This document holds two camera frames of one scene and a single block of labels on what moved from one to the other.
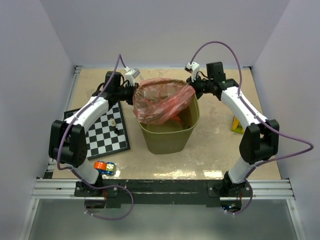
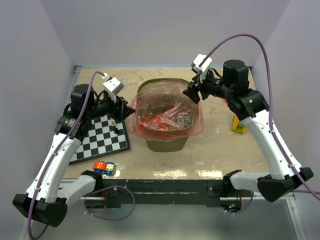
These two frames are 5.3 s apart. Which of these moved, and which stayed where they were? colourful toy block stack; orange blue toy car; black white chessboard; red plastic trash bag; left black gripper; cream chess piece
Moved: left black gripper; red plastic trash bag
Stayed: colourful toy block stack; orange blue toy car; cream chess piece; black white chessboard
